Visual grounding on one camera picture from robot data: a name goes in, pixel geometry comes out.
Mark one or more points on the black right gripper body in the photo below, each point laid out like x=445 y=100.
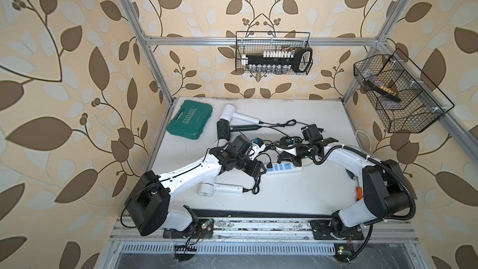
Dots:
x=302 y=152

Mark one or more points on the black near dryer cord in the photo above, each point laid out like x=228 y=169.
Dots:
x=256 y=187

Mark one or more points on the orange handled screwdriver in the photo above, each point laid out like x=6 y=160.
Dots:
x=356 y=188

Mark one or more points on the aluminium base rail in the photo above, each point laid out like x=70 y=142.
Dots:
x=237 y=236

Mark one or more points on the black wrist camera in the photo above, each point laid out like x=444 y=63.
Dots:
x=312 y=133
x=241 y=146

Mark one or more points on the black wire basket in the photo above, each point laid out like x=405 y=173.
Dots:
x=255 y=42
x=423 y=102

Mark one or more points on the white hair dryer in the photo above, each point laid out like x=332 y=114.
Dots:
x=208 y=189
x=229 y=113

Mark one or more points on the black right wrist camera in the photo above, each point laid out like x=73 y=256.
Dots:
x=312 y=133

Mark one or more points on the green plastic tool case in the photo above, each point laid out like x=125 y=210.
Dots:
x=190 y=120

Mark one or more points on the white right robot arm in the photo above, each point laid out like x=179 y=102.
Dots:
x=386 y=194

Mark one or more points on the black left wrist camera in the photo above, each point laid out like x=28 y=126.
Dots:
x=241 y=146

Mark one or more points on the black wire basket back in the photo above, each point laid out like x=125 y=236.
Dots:
x=255 y=42

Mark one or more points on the black white socket set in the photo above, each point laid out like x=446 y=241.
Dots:
x=297 y=61

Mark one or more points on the black brush in basket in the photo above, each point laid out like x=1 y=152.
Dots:
x=381 y=93

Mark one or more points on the black wire basket right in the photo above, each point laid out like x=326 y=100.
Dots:
x=423 y=102

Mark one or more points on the white blue power strip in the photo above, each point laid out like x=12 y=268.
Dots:
x=283 y=168

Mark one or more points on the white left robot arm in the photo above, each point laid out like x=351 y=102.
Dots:
x=148 y=205

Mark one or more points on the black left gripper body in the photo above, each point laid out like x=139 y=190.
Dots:
x=251 y=167

